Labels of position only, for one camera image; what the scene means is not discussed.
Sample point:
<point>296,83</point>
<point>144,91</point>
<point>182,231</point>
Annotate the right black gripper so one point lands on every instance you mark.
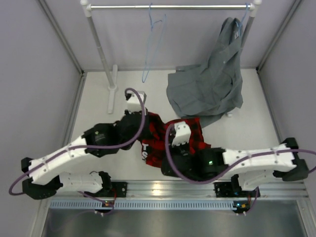
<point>174,148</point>

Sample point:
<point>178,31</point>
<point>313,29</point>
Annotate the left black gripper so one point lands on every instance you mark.
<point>147,130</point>

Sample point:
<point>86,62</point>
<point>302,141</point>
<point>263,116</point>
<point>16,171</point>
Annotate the light blue wire hanger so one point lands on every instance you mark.
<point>157,30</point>

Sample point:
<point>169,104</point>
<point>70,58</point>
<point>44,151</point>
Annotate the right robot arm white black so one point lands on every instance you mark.
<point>241,171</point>

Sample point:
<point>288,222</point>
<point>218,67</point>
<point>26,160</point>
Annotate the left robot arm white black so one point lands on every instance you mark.
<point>51,174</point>

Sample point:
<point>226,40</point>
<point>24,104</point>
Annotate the grey button shirt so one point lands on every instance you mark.
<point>213,88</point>

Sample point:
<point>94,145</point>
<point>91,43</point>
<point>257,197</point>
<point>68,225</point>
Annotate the blue hanger holding grey shirt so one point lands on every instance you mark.
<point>240,23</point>

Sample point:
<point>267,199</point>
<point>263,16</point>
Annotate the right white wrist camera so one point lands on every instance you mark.
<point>181,133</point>

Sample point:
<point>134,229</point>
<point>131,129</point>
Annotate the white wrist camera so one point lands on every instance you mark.
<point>133,104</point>
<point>181,133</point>

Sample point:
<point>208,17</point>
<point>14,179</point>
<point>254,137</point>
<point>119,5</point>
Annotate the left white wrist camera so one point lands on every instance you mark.
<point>133,104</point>

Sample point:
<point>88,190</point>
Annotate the aluminium mounting rail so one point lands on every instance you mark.
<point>180,190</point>

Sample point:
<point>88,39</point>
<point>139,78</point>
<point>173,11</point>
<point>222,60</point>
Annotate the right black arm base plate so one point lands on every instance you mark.
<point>227,190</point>

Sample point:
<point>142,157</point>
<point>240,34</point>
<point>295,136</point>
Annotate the grey slotted cable duct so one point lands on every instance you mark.
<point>149,204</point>

